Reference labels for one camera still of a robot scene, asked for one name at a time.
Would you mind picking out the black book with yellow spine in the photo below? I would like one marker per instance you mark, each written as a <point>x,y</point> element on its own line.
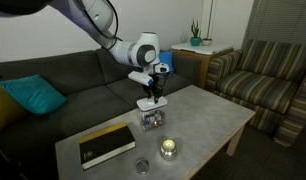
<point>106,146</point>

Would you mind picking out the wooden side table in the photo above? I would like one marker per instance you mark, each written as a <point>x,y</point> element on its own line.
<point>193,66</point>

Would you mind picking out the teal cushion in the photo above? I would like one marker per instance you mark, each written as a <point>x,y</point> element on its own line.
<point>33,95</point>

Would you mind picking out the round glass candle lid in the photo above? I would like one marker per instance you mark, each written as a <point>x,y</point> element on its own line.
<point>141,166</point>

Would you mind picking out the white rectangular container lid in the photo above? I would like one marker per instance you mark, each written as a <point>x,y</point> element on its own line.
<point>144,105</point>

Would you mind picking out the blue cushion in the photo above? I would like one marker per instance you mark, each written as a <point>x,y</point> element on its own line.
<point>168,60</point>

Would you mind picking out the dark grey fabric sofa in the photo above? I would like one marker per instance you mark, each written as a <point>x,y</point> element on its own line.
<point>76,100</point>

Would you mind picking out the mustard yellow cushion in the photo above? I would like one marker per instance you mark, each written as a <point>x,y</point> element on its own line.
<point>4,110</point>

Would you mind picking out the white flat board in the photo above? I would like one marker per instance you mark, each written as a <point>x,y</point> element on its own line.
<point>206,48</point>

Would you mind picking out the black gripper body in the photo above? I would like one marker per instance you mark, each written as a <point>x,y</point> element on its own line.
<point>153,85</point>

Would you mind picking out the clear container with capsules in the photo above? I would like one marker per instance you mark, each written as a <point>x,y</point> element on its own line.
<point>153,120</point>

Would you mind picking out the grey window blinds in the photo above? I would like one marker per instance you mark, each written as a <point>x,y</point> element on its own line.
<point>283,20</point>

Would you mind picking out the lit candle in glass jar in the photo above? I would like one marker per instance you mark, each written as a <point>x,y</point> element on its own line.
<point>168,148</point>

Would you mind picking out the striped armchair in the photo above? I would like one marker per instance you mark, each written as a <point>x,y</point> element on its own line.
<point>259,86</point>

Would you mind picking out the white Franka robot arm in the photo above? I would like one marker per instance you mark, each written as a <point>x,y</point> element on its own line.
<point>96,20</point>

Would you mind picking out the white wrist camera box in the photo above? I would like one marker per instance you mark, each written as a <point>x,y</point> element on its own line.
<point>139,78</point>

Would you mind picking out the small white plant pot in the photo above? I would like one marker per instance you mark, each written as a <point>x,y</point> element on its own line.
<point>206,42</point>

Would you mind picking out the plant in teal pot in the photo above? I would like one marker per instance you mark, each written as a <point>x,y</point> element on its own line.
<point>195,40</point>

